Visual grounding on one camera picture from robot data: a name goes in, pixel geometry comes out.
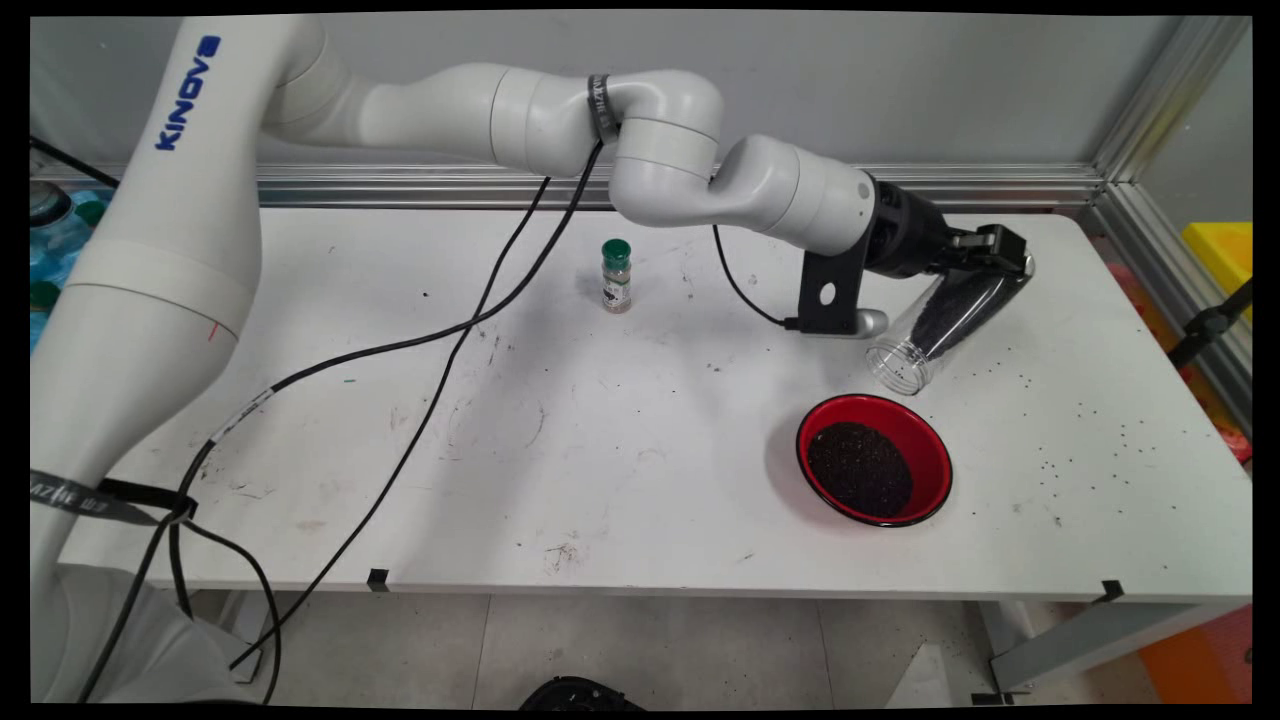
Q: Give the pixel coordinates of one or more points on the black clamp stand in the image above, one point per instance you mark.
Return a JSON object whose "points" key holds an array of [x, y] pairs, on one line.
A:
{"points": [[1205, 325]]}

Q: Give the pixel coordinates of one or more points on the clear glass container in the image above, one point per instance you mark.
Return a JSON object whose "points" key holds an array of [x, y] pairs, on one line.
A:
{"points": [[45, 210]]}

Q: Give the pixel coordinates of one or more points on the yellow plastic bin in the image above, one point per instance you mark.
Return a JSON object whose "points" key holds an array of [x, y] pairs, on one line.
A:
{"points": [[1220, 255]]}

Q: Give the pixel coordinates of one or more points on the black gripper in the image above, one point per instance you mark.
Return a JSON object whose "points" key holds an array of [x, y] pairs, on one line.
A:
{"points": [[910, 235]]}

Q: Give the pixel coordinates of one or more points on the grey metal table leg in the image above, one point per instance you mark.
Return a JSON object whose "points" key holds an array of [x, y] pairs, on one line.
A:
{"points": [[1100, 640]]}

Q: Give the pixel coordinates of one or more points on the blue wrapped water bottle pack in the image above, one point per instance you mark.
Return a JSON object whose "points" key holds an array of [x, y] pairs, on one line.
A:
{"points": [[45, 260]]}

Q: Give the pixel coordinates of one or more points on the aluminium frame corner post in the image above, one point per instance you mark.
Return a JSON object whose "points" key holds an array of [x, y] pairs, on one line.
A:
{"points": [[1160, 90]]}

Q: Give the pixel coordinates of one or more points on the black seed heap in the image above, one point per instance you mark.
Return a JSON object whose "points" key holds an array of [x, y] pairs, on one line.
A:
{"points": [[860, 468], [960, 305]]}

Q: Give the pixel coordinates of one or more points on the long aluminium frame rail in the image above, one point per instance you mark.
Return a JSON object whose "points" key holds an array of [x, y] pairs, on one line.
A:
{"points": [[1000, 185]]}

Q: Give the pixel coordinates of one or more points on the red bowl black rim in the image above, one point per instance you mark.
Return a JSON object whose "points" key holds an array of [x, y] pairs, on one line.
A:
{"points": [[925, 440]]}

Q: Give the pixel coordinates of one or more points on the clear bottle green cap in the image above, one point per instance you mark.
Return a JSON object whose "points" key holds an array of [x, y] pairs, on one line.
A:
{"points": [[45, 297]]}

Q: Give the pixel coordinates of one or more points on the brown bottle green cap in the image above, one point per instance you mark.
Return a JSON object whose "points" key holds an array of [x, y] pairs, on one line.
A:
{"points": [[92, 212]]}

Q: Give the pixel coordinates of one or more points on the short aluminium frame rail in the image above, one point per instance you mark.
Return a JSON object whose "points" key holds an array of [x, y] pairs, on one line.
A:
{"points": [[1140, 250]]}

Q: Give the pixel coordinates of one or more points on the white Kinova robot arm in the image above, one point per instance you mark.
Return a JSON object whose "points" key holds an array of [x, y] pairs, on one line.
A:
{"points": [[170, 250]]}

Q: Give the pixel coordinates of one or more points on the clear plastic jar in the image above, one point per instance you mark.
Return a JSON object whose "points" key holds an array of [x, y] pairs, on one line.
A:
{"points": [[905, 355]]}

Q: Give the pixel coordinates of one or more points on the thin black rod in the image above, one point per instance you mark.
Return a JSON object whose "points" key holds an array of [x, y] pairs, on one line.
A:
{"points": [[75, 162]]}

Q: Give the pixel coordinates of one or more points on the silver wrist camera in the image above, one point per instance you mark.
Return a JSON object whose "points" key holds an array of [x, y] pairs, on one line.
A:
{"points": [[872, 323]]}

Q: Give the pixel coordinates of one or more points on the orange crate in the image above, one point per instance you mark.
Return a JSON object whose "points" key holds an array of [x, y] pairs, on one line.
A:
{"points": [[1200, 660]]}

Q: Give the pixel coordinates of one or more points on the spice bottle green cap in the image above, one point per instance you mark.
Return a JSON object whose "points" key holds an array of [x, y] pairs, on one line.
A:
{"points": [[616, 280]]}

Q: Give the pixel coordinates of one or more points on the black round floor object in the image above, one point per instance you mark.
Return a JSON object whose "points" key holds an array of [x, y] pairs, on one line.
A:
{"points": [[575, 695]]}

